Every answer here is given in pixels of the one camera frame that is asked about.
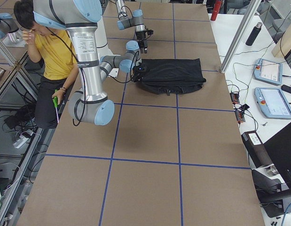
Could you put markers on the blue teach pendant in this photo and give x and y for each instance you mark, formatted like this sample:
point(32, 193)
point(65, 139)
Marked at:
point(272, 103)
point(268, 71)

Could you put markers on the red bottle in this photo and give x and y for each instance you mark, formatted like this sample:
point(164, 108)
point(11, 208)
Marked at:
point(216, 9)

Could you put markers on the white power strip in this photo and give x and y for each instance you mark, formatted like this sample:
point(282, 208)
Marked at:
point(23, 138)

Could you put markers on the black control box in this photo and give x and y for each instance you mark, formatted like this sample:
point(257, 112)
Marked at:
point(256, 149)

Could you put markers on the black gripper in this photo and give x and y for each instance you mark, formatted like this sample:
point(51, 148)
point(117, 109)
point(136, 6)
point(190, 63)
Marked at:
point(141, 36)
point(137, 73)

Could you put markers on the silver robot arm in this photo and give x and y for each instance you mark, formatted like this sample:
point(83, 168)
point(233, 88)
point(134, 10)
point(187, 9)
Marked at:
point(82, 19)
point(128, 19)

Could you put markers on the black monitor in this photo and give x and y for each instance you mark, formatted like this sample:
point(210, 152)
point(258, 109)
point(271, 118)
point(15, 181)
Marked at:
point(278, 148)

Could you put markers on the black bottle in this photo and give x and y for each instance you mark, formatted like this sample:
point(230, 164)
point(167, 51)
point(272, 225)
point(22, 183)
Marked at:
point(254, 33)

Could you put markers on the aluminium frame post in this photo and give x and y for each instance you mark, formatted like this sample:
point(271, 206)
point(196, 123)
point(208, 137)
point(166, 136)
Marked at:
point(252, 8)

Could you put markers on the near blue teach pendant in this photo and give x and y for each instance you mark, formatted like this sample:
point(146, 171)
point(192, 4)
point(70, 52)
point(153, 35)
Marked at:
point(272, 103)

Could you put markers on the person in yellow shirt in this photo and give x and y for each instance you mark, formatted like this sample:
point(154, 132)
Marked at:
point(61, 70)

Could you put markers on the green handled tool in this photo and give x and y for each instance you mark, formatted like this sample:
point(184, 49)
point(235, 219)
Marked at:
point(55, 101)

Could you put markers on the far blue teach pendant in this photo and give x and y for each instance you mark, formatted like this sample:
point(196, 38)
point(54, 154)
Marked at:
point(268, 71)

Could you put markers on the black graphic t-shirt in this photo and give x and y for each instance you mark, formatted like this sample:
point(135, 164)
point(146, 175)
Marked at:
point(166, 76)

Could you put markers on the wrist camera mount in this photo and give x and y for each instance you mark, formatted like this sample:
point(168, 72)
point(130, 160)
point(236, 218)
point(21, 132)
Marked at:
point(149, 32)

